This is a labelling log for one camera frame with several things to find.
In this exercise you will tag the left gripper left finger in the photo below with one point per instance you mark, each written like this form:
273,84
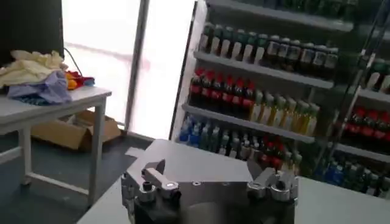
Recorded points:
158,181

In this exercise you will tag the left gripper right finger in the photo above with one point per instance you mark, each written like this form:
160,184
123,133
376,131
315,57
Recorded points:
274,185

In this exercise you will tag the grey printed T-shirt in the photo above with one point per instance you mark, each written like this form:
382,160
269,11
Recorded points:
195,161

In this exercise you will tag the shelf rack with drink bottles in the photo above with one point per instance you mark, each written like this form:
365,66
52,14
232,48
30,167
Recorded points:
259,91
365,121

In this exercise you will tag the brown cardboard box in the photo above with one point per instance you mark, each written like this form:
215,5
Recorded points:
61,134

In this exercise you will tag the small blue cloth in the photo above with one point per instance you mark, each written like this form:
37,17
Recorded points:
89,81

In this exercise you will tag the red and orange cloth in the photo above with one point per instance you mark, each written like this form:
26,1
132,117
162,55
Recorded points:
74,80

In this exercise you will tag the white side table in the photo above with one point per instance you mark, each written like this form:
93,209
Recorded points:
45,106

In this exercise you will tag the purple cloth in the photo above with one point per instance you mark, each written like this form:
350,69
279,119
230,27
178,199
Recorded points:
51,88

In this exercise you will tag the cream cloth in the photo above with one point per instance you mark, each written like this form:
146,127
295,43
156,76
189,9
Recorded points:
27,68

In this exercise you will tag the black monitor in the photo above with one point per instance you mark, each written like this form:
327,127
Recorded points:
30,27

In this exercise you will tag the grey window post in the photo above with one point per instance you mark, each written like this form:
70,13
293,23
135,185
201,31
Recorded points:
137,61

